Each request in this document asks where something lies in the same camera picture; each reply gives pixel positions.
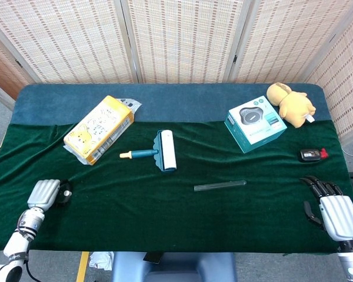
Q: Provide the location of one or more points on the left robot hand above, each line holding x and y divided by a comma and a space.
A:
42, 195

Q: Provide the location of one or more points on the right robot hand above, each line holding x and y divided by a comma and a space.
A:
338, 214

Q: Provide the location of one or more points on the white rubber stopper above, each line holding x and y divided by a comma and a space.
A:
67, 193

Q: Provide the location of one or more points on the clear glass test tube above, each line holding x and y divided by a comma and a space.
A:
220, 185

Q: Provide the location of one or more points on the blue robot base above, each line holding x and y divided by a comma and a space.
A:
176, 267

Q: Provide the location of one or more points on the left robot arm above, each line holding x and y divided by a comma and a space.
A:
17, 243

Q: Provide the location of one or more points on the small black red device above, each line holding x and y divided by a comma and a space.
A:
310, 154

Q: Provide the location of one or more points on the white crumpled cloth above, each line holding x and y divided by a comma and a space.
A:
101, 260

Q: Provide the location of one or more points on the yellow tissue pack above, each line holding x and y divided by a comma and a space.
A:
100, 126

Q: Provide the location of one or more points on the yellow plush toy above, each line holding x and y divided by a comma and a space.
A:
294, 105

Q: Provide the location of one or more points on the teal product box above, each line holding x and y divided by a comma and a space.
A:
253, 132

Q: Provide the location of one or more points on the green velvet cloth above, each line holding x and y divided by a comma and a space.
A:
164, 211

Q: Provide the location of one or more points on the blue lint roller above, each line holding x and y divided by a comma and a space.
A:
167, 149

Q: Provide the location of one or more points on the blue table cover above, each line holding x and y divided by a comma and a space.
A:
179, 100

